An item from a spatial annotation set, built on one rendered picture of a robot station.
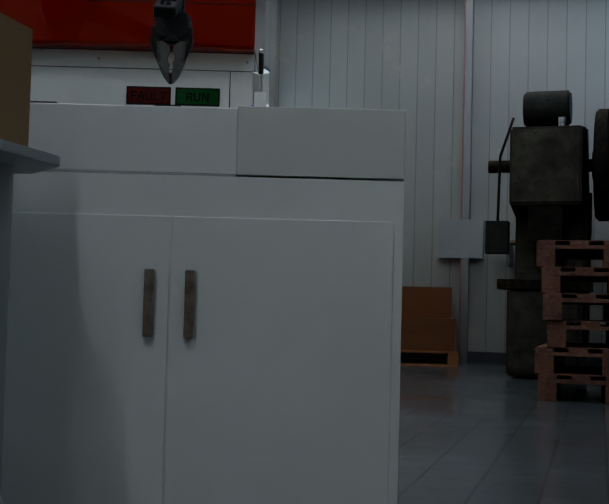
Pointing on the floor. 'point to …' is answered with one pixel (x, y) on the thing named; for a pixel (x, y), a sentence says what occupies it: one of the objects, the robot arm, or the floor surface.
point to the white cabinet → (203, 340)
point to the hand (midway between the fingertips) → (170, 77)
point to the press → (552, 210)
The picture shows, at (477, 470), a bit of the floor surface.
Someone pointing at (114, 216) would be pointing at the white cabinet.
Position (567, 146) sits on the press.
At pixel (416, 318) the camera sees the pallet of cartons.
